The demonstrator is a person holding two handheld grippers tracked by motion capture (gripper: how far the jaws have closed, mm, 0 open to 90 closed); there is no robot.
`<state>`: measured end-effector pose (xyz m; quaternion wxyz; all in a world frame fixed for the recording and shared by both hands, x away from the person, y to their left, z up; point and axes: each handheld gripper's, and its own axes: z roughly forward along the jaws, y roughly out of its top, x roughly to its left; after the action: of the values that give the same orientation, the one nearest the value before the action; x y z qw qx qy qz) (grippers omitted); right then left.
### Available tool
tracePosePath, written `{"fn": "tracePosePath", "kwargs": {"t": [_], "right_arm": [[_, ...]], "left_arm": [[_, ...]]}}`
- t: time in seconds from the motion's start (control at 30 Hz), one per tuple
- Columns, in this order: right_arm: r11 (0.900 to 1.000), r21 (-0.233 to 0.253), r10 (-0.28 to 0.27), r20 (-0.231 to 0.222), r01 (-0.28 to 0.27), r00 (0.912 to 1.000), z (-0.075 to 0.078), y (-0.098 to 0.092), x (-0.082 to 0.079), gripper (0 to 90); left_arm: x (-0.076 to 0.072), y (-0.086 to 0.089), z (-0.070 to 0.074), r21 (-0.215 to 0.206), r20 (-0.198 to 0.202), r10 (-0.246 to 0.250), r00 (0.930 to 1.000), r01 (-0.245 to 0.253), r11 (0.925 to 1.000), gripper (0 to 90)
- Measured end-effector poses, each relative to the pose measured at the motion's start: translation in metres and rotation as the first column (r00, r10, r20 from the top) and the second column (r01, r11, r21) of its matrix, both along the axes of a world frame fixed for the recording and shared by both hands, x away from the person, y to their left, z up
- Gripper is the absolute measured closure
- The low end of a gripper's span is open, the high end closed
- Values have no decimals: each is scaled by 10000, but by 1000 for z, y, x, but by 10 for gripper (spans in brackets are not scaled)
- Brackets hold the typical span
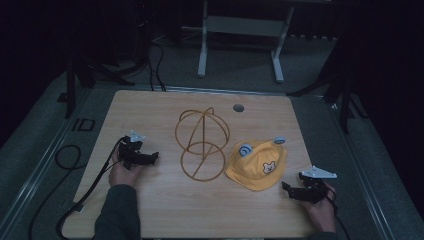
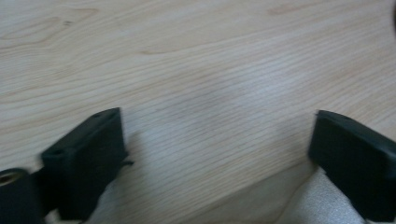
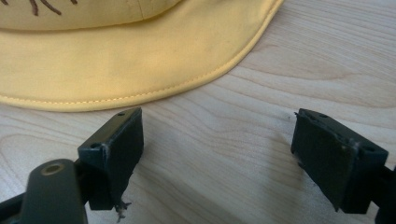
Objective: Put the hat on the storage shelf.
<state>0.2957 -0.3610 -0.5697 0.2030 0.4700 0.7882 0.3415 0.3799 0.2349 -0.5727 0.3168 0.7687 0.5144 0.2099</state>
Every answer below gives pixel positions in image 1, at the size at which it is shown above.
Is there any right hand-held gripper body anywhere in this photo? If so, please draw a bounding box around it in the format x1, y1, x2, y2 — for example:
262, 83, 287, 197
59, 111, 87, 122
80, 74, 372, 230
297, 165, 338, 205

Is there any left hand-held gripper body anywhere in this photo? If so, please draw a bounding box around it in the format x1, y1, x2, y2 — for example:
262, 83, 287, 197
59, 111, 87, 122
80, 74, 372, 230
118, 130, 148, 171

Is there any yellow child's hat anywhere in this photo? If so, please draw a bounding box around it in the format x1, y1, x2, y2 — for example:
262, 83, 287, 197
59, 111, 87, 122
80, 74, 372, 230
224, 136, 288, 192

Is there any gold wire hat stand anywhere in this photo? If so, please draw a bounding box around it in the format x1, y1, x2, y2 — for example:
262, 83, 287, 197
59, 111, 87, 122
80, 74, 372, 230
174, 106, 231, 183

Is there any person's left hand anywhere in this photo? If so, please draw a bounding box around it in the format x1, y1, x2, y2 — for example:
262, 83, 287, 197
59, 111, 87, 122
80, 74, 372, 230
108, 146, 145, 188

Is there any person's right hand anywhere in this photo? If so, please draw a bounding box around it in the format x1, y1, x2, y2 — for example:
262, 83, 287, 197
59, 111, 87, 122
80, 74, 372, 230
300, 182, 338, 234

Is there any black metal stand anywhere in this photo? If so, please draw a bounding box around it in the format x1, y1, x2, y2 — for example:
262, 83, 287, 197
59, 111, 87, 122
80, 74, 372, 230
55, 56, 136, 120
285, 36, 370, 135

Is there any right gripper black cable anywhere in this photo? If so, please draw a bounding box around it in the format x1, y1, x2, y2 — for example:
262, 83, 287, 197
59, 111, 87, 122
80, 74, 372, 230
324, 184, 352, 240

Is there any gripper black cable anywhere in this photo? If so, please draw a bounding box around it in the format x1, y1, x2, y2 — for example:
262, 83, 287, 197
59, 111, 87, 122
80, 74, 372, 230
324, 184, 352, 240
55, 136, 130, 240

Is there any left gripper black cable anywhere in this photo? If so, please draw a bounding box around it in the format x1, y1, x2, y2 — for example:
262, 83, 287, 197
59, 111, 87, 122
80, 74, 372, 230
55, 136, 130, 240

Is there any black looped floor cable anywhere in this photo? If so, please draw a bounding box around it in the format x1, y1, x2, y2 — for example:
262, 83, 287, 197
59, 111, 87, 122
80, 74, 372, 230
27, 144, 83, 240

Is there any thin black floor cable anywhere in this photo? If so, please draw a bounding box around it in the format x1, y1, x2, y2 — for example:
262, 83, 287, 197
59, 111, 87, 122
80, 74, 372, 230
145, 42, 168, 93

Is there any white metal desk frame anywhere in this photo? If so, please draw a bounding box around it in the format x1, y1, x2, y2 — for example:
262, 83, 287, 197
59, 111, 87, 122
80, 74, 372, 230
196, 0, 296, 84

